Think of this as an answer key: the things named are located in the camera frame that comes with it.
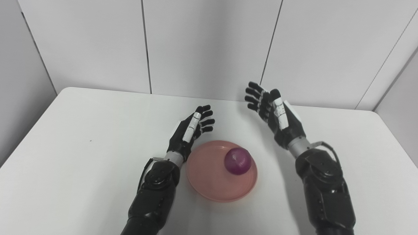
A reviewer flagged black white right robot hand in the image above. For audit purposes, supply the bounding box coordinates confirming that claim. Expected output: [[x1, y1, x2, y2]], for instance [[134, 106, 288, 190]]
[[245, 82, 307, 150]]

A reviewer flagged pink round plate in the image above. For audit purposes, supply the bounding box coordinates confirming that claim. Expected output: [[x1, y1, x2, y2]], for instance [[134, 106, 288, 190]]
[[186, 140, 258, 203]]

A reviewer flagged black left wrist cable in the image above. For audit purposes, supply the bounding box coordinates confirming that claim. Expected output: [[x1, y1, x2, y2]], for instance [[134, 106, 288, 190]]
[[137, 157, 164, 191]]

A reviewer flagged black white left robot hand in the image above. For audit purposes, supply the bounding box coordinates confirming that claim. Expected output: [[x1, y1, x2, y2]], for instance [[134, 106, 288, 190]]
[[167, 105, 216, 162]]

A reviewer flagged purple red onion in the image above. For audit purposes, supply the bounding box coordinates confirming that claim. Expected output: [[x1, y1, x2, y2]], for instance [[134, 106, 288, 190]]
[[224, 148, 252, 175]]

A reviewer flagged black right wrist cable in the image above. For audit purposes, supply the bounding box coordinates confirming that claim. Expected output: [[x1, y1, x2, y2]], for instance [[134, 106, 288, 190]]
[[310, 141, 341, 167]]

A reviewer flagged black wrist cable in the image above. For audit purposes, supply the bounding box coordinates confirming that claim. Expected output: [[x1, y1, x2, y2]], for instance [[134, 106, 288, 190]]
[[310, 141, 341, 167], [137, 157, 164, 191]]

